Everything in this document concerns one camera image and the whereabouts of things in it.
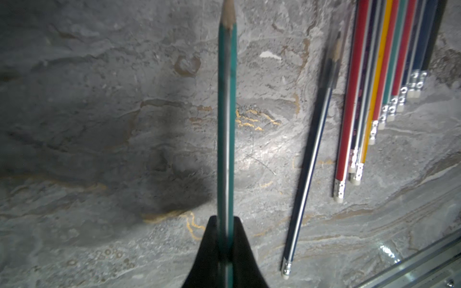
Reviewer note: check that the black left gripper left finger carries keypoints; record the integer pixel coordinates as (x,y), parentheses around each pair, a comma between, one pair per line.
(204,272)

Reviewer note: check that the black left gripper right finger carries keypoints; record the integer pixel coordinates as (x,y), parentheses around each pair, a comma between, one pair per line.
(246,273)

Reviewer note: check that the dark blue pencil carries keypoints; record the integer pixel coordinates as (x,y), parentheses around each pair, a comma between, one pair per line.
(326,85)
(410,55)

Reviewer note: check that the black pencil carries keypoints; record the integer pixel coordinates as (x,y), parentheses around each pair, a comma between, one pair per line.
(439,12)

